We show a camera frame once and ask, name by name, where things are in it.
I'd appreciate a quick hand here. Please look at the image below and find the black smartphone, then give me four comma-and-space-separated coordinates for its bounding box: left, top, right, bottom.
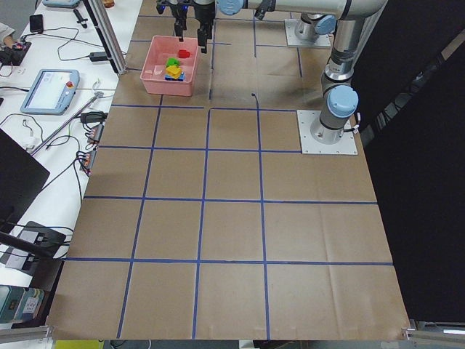
29, 14, 44, 33

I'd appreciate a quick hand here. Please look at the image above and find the yellow toy block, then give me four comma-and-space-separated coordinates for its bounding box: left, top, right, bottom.
166, 66, 183, 76

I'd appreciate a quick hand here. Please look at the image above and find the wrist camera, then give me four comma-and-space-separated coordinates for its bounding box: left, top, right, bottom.
155, 0, 191, 17

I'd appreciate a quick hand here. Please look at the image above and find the person hand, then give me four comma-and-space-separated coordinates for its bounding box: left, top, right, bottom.
0, 23, 15, 48

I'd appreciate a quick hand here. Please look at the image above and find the black power adapter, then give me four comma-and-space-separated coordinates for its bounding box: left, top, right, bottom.
89, 52, 108, 62

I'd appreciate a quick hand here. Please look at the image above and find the black monitor stand base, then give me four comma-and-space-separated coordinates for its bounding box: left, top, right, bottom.
17, 221, 66, 257

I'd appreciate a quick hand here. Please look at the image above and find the green toy block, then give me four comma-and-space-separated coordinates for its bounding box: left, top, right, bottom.
166, 57, 180, 68

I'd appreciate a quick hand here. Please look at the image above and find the blue toy block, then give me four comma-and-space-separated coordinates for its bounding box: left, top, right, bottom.
164, 72, 185, 81

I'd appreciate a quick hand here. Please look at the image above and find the black monitor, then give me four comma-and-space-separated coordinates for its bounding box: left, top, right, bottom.
1, 130, 50, 233

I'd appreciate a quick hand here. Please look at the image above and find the usb hub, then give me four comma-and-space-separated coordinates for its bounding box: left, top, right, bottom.
86, 124, 104, 144
78, 149, 97, 172

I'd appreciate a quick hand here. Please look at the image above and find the red toy block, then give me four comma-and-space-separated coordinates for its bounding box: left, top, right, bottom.
178, 49, 191, 59

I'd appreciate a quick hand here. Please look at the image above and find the aluminium frame post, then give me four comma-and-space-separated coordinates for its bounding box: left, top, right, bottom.
83, 0, 126, 76

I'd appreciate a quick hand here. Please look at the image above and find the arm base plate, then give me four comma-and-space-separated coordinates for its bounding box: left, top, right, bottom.
284, 16, 335, 49
296, 110, 358, 156

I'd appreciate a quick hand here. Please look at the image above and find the pink plastic box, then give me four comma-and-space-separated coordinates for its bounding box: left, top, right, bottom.
140, 36, 198, 97

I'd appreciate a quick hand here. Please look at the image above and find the metal rod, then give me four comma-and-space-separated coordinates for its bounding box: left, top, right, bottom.
31, 92, 104, 157

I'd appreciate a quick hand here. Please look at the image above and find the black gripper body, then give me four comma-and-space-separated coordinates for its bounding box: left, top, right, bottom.
176, 0, 215, 25

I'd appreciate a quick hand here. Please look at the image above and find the blue teach pendant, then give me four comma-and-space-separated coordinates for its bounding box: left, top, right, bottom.
42, 0, 81, 9
20, 69, 80, 115

